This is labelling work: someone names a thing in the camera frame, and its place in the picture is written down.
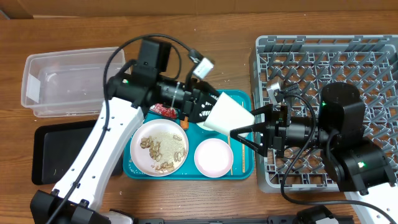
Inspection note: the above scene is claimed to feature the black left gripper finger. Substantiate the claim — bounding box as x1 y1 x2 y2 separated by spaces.
195 80 220 97
188 103 214 123

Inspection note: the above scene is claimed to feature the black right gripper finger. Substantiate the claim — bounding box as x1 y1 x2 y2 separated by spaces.
229 123 267 157
251 104 273 124

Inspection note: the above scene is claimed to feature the red snack wrapper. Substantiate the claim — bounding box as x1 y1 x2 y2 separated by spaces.
150 103 177 119

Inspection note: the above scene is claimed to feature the orange carrot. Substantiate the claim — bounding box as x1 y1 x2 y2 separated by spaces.
180 116 189 130

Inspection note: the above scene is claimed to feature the white cup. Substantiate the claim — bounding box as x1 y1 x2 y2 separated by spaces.
205 92 255 136

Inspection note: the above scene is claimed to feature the small pink bowl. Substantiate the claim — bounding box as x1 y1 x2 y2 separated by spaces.
194 138 229 178

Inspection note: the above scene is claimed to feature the white plate with food scraps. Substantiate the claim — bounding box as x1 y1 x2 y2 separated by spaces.
130 119 189 177

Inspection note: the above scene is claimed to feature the white bowl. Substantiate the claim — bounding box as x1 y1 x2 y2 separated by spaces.
197 122 222 133

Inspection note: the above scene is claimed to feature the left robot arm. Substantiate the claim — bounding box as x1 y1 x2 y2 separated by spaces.
30 34 219 223

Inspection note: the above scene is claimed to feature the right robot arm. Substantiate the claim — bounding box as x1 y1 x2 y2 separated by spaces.
229 82 397 223

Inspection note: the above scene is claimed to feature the teal plastic tray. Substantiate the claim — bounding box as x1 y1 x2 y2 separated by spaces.
123 90 255 180

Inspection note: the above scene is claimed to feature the grey plastic dish rack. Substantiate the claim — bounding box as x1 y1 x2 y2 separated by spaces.
249 35 397 193

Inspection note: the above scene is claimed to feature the clear plastic bin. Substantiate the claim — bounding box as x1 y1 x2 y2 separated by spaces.
21 47 117 118

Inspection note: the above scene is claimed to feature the black plastic tray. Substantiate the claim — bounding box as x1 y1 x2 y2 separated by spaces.
31 119 124 186

